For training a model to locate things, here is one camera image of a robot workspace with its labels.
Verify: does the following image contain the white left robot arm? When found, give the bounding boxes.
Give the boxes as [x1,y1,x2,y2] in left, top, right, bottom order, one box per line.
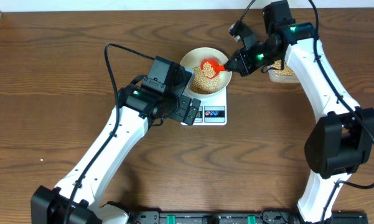
[30,57,200,223]

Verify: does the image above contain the beige bowl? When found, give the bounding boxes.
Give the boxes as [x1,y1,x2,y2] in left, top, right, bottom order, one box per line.
[180,47,232,95]

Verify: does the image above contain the clear plastic container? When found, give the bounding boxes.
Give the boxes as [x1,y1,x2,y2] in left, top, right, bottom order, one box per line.
[268,65,299,84]

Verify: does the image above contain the white digital kitchen scale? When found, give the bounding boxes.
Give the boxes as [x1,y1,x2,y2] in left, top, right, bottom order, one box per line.
[184,88,228,126]

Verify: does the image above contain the yellow soybeans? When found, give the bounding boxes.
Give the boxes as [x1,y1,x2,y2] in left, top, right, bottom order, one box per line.
[272,60,296,77]

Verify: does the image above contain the soybeans in bowl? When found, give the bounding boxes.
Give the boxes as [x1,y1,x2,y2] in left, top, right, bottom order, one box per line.
[190,62,222,95]

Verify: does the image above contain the red measuring scoop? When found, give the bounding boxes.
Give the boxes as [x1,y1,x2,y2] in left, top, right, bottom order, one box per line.
[200,58,226,79]

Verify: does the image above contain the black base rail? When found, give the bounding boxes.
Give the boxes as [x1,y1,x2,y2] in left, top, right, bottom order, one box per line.
[93,202,370,224]

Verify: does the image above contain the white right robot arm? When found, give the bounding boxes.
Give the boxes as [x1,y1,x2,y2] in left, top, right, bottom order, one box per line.
[225,1,374,223]

